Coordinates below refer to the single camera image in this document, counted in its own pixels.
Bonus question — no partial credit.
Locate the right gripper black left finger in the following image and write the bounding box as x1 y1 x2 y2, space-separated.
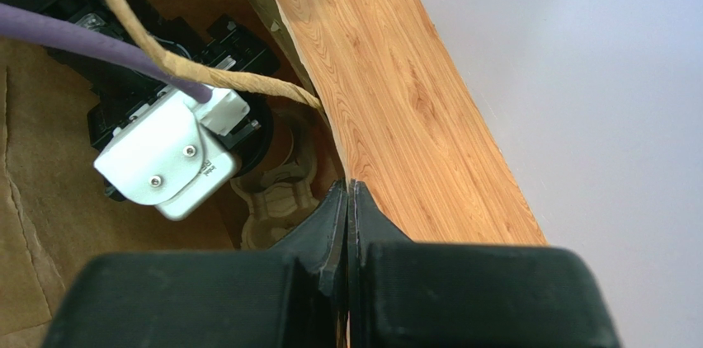
43 181 348 347

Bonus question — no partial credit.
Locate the brown paper bag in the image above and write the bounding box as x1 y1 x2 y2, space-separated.
1 0 343 347

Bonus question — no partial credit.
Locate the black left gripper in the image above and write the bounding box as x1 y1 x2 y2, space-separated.
0 0 281 203

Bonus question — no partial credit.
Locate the black plastic cup lid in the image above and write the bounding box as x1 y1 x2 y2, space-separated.
233 92 274 177

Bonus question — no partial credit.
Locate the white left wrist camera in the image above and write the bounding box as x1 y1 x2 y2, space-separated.
93 87 251 220

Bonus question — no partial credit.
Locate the grey pulp cup carrier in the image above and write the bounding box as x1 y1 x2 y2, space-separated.
230 109 319 250

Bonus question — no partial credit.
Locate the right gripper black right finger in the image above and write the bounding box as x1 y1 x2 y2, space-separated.
347 181 621 347

